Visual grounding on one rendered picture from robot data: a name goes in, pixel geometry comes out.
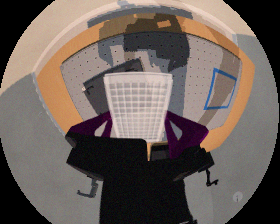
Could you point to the blue tape outline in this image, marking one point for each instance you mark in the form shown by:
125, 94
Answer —
213, 77

